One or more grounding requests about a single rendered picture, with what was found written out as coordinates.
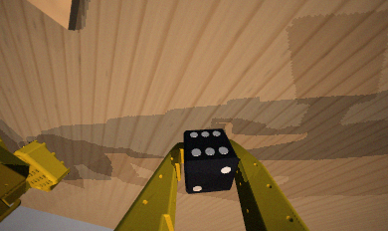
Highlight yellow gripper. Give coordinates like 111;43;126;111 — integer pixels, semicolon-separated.
113;139;310;231

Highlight tan mat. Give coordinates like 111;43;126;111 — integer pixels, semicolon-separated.
27;0;80;31

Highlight black die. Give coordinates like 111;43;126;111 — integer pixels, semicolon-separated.
183;128;239;194

